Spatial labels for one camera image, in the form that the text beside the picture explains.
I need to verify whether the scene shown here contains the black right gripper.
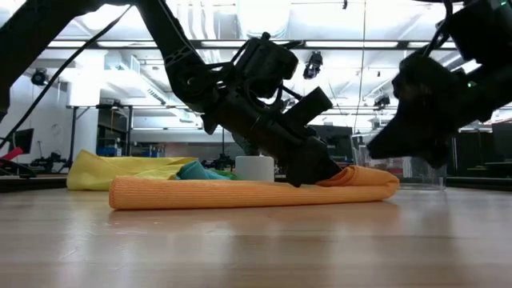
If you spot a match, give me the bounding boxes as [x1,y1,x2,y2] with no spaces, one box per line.
[366,51,512,170]

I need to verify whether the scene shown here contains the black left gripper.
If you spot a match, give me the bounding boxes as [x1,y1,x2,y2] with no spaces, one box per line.
[201,92,344,189]

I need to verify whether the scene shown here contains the clear plastic basket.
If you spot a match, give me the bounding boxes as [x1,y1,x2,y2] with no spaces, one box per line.
[351,131,448,191]

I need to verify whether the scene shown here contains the green microfiber towel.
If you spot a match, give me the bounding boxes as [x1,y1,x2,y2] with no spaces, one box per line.
[210,167,239,181]

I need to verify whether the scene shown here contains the orange microfiber towel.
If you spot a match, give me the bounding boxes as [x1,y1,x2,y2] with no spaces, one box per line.
[108,165,401,211]

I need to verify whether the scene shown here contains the blue microfiber towel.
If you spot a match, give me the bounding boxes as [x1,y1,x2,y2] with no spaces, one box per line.
[174,159,233,181]

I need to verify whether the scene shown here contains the yellow microfiber towel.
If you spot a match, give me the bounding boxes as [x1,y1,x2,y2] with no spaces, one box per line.
[66,149,199,192]

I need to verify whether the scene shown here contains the wide black monitor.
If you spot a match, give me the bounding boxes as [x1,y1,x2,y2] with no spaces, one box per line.
[311,124,355,165]

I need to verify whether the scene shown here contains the potted plant in white pot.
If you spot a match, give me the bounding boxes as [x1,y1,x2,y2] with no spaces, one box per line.
[231,134,276,183]

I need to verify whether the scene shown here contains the black overhead light bar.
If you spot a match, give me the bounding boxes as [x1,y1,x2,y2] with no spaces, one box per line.
[39,38,457,51]

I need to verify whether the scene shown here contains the black shelving unit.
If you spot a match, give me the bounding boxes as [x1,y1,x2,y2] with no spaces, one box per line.
[95,104,134,158]

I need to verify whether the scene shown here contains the black background equipment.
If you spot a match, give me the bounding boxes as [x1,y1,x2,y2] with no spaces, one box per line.
[30,150,69,174]

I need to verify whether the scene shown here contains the small black tilted monitor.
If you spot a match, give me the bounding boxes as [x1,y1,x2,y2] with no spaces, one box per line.
[11,127,35,155]

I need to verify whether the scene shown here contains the red flat object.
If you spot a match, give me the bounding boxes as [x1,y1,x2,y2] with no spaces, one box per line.
[0,146,25,162]

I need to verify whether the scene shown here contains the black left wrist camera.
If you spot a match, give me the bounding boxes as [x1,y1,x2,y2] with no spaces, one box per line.
[279,86,334,128]

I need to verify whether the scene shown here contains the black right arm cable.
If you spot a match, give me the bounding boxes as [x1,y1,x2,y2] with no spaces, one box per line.
[422,0,457,57]

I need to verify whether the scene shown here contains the thin hanging black cable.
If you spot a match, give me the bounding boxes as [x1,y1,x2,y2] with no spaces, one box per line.
[353,0,367,133]

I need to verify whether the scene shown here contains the silver ventilation duct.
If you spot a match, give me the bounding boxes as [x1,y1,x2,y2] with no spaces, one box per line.
[235,0,292,39]

